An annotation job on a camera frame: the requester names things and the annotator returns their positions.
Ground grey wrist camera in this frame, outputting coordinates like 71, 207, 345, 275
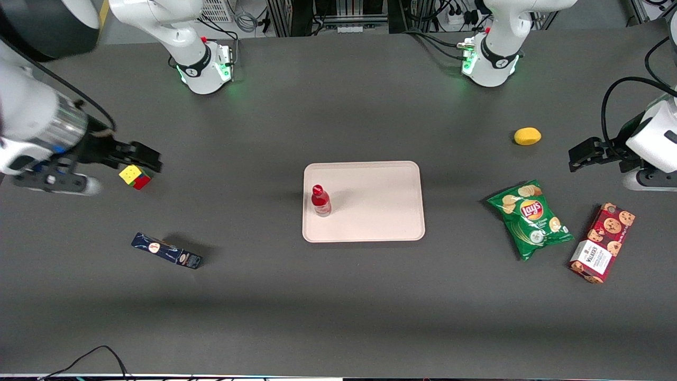
622, 168, 677, 192
13, 171, 102, 197

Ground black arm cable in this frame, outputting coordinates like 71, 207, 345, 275
0, 37, 116, 133
601, 36, 677, 155

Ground thin black floor cable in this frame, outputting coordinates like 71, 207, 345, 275
38, 345, 131, 381

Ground multicoloured rubik's cube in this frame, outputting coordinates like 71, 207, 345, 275
118, 164, 152, 191

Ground white power strip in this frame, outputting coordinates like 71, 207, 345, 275
443, 5, 479, 28

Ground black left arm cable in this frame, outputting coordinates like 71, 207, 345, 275
601, 36, 677, 155

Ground white perforated box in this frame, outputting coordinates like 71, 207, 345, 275
197, 0, 235, 23

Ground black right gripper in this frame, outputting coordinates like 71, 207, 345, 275
71, 120, 162, 174

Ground grey coiled cable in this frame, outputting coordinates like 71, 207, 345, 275
234, 11, 261, 33

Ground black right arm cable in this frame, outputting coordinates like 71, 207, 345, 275
0, 37, 116, 133

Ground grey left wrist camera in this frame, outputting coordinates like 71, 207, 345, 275
622, 168, 677, 192

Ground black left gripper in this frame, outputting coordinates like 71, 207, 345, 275
569, 114, 644, 173

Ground green Lay's chips bag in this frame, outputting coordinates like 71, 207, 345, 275
487, 179, 575, 262

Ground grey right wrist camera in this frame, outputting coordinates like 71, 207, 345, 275
13, 171, 102, 197

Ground beige plastic tray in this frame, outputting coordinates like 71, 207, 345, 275
302, 161, 426, 243

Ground dark blue carton box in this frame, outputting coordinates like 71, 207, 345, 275
131, 232, 203, 270

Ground red Walkers cookie box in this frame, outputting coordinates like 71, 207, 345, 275
569, 203, 636, 285

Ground red coke bottle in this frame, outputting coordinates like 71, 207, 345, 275
311, 184, 332, 217

